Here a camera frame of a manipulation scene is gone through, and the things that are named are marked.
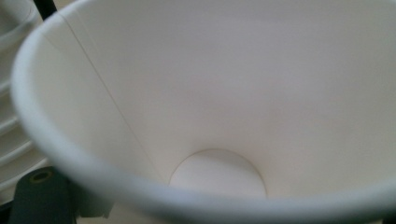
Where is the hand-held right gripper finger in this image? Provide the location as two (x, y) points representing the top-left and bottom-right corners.
(74, 183), (115, 219)

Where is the stack of white paper cups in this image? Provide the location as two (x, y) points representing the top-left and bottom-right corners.
(0, 0), (52, 202)

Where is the single white paper cup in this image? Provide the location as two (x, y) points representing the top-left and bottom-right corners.
(10, 0), (396, 224)

